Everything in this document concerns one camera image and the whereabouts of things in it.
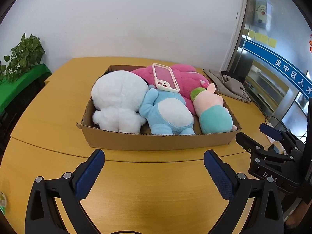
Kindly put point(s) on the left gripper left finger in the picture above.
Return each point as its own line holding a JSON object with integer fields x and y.
{"x": 43, "y": 215}

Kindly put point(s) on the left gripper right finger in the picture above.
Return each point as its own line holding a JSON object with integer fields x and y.
{"x": 265, "y": 215}

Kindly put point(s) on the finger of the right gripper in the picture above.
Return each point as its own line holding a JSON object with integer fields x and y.
{"x": 287, "y": 139}
{"x": 256, "y": 150}

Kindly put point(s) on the pink pig plush toy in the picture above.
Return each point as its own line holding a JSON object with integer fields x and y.
{"x": 209, "y": 107}

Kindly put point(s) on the blue plush toy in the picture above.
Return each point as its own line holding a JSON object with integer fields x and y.
{"x": 166, "y": 113}

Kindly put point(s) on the beige phone case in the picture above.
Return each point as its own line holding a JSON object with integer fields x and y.
{"x": 164, "y": 78}

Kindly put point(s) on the black charger block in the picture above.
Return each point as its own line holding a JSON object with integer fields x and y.
{"x": 277, "y": 147}

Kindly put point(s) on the green white packet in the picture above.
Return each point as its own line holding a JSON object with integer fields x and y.
{"x": 3, "y": 202}

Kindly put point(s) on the grey cloth bag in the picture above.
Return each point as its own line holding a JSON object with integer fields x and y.
{"x": 228, "y": 86}

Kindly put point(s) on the blue door banner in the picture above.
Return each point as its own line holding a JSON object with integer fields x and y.
{"x": 284, "y": 67}

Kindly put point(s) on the brown cardboard box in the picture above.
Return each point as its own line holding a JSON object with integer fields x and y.
{"x": 144, "y": 140}

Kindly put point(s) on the yellow sticky notes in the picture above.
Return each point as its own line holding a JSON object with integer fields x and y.
{"x": 271, "y": 42}

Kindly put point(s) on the green covered side table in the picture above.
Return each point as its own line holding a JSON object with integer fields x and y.
{"x": 10, "y": 90}

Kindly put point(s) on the cartoon sheep poster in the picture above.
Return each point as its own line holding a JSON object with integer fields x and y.
{"x": 262, "y": 13}

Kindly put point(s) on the white plush toy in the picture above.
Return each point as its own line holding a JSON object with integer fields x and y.
{"x": 117, "y": 97}

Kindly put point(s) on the small potted plant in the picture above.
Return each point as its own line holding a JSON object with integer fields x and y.
{"x": 2, "y": 71}

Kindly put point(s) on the green potted plant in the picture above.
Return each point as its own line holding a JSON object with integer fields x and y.
{"x": 27, "y": 54}

